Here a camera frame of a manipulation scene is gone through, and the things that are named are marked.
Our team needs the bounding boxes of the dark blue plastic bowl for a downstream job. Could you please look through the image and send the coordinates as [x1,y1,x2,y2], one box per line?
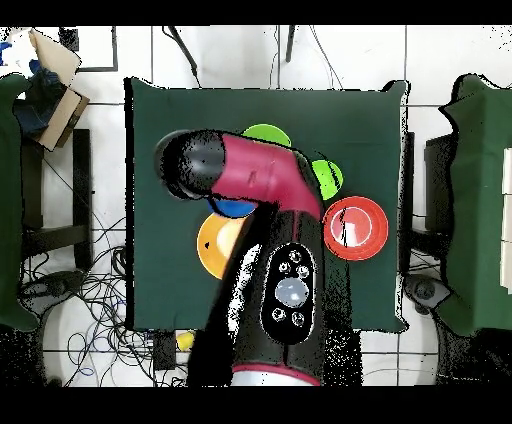
[206,197,260,220]

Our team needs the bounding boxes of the large orange plastic bowl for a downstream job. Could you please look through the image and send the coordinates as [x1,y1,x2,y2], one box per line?
[196,212,248,281]

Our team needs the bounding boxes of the large green plastic bowl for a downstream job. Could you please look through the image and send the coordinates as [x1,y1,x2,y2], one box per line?
[241,123,293,149]

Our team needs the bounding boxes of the yellow plastic cup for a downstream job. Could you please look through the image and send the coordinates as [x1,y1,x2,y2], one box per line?
[175,330,196,353]

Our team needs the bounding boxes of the small green plastic bowl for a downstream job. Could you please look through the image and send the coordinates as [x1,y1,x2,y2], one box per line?
[310,159,344,202]

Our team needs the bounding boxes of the dark green table cloth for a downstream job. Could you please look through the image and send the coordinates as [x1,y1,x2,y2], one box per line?
[124,76,410,333]

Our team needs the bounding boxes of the large red plastic bowl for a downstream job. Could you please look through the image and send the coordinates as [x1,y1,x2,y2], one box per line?
[322,195,390,262]

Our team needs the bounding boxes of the black pole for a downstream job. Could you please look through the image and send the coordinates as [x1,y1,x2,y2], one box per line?
[284,25,298,64]

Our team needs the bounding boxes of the black chair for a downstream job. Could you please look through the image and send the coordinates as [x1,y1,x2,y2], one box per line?
[423,132,458,234]

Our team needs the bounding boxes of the grey chair base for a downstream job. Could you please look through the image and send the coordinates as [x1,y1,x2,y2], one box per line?
[401,273,452,316]

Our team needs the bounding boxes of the black chair base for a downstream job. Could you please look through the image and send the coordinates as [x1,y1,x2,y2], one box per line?
[17,269,87,321]

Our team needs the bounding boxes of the cardboard box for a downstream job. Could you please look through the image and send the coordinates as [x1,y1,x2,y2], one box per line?
[27,27,91,153]

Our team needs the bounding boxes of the green covered side table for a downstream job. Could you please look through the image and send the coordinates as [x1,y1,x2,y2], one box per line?
[437,73,512,338]
[0,73,41,333]

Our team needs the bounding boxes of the blue cloth bundle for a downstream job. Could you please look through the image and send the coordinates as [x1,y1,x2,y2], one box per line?
[12,59,67,136]

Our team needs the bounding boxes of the white boxes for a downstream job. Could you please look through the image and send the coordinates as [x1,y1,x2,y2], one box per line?
[499,146,512,296]

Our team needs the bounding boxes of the thin black cable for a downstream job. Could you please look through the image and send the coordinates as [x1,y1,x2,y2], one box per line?
[307,25,345,90]

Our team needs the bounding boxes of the thick black cable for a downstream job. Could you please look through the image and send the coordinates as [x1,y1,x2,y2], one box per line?
[161,25,204,90]

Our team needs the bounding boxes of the tangle of cables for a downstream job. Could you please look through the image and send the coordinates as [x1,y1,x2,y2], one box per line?
[19,215,193,388]

